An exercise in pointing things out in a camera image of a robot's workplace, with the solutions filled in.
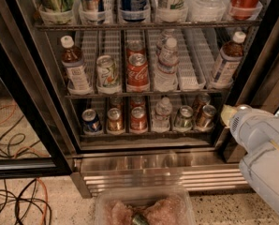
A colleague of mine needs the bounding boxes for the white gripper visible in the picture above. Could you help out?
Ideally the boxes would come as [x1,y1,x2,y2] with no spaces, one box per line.
[220,104,273,150]

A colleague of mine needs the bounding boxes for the clear water bottle shelf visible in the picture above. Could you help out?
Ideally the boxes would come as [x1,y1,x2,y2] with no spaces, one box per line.
[154,37,179,92]

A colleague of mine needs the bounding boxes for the orange soda can shelf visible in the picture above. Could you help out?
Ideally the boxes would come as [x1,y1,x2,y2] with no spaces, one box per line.
[236,104,252,111]

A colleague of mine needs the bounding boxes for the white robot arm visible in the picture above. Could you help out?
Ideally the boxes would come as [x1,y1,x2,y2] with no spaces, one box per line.
[220,105,279,215]

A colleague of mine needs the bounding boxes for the orange can bottom shelf front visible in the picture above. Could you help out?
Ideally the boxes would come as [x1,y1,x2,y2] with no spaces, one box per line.
[196,105,216,129]

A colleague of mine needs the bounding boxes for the orange can bottom shelf behind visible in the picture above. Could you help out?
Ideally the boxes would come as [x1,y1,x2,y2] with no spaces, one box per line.
[192,93,211,115]

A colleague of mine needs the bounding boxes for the green silver can bottom shelf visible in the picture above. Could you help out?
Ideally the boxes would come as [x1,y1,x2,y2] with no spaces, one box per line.
[174,105,193,129]

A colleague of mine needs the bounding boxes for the right glass fridge door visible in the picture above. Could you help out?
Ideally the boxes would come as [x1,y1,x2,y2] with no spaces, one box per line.
[221,3,279,163]

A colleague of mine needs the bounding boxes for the glass fridge door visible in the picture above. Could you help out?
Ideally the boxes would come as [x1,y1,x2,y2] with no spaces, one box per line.
[221,3,279,163]
[0,0,74,178]

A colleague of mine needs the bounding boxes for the stainless steel fridge base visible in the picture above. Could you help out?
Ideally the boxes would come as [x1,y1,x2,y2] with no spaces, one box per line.
[71,149,248,198]

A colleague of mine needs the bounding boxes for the small water bottle bottom shelf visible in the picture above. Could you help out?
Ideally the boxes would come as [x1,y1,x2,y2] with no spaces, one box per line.
[153,97,172,132]

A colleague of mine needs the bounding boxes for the red can bottom shelf front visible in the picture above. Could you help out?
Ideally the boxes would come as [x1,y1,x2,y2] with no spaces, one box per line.
[130,106,147,131]

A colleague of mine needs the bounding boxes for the red can bottom shelf behind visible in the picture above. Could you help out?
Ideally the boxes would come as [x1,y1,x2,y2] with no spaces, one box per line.
[130,96,146,108]

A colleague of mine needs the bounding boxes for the red cola can front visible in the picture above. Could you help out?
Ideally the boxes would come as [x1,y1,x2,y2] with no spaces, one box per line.
[127,53,148,86]

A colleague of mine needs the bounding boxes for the gold can bottom shelf behind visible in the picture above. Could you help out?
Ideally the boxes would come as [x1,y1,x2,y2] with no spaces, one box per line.
[109,97,124,110]

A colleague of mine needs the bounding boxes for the gold can shelf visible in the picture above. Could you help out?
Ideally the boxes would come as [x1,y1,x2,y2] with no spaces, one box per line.
[107,108,125,131]
[109,97,124,110]

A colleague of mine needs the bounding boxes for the large water bottle top shelf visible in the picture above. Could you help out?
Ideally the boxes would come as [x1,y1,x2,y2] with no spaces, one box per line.
[191,0,226,22]

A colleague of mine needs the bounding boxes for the gold can bottom shelf front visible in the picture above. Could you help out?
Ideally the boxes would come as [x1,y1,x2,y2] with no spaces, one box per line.
[107,108,125,131]

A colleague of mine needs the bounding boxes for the red cola can top shelf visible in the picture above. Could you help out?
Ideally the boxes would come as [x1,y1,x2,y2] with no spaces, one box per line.
[229,0,259,21]

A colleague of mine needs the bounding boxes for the red cola can behind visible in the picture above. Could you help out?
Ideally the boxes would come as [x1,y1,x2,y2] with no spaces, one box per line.
[126,40,145,57]

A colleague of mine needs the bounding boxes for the white green soda can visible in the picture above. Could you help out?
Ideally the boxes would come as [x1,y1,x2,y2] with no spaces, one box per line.
[96,54,119,88]

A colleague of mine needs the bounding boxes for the blue can bottom shelf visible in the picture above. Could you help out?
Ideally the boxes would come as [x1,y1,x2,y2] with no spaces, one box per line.
[81,109,102,133]

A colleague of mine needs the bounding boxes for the left glass fridge door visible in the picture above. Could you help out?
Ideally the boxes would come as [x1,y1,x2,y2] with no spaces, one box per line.
[0,0,74,178]

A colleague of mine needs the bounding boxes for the right brown tea bottle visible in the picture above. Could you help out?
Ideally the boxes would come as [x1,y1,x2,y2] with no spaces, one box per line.
[212,31,246,84]

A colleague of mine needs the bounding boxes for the brown tea bottle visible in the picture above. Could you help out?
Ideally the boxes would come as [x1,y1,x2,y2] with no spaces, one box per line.
[61,36,90,91]
[212,31,246,84]

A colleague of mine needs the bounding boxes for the clear plastic food container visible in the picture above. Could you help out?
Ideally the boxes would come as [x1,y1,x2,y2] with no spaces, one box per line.
[95,186,196,225]

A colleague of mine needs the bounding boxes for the left brown tea bottle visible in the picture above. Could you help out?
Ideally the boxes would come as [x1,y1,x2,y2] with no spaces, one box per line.
[61,36,90,91]

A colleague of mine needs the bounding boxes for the top wire shelf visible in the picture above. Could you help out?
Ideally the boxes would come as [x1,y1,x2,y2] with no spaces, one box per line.
[35,20,261,32]

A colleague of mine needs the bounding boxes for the wire shelf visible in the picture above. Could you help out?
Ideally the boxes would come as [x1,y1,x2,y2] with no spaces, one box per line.
[35,20,261,32]
[65,89,228,99]

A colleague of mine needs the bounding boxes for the middle wire shelf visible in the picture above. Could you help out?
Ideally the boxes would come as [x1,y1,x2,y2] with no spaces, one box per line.
[65,89,228,99]

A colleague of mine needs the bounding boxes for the black and orange floor cables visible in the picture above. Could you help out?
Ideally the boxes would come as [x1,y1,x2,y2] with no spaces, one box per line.
[0,177,52,225]

